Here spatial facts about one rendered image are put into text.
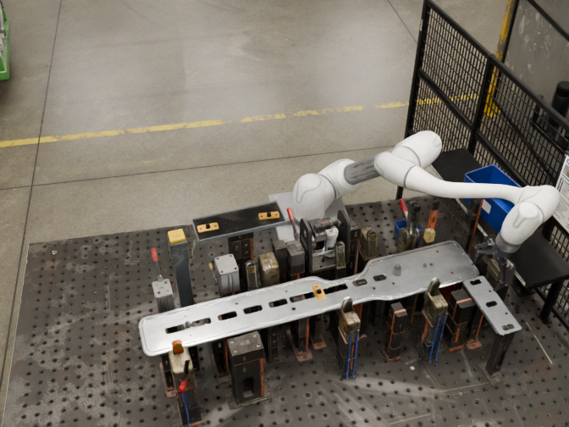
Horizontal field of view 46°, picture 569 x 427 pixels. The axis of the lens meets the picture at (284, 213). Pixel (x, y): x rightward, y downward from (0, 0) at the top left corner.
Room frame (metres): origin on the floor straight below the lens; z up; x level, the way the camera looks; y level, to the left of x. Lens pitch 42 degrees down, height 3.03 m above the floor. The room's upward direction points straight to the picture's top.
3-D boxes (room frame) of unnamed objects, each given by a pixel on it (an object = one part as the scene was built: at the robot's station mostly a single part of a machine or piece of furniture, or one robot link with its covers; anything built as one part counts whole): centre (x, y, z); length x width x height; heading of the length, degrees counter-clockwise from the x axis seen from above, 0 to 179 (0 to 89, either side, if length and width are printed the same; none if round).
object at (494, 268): (1.89, -0.88, 0.88); 0.08 x 0.08 x 0.36; 18
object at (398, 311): (1.70, -0.45, 0.84); 0.11 x 0.08 x 0.29; 18
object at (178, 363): (1.43, 0.37, 0.88); 0.15 x 0.11 x 0.36; 18
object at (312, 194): (2.48, -0.13, 0.91); 0.18 x 0.16 x 0.22; 135
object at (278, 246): (1.96, 0.02, 0.90); 0.05 x 0.05 x 0.40; 18
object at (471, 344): (1.78, -0.79, 0.84); 0.11 x 0.06 x 0.29; 18
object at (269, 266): (1.88, 0.07, 0.89); 0.13 x 0.11 x 0.38; 18
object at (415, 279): (1.77, -0.12, 1.00); 1.38 x 0.22 x 0.02; 108
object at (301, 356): (1.76, -0.06, 0.84); 0.17 x 0.06 x 0.29; 18
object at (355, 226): (2.06, -0.28, 0.91); 0.07 x 0.05 x 0.42; 18
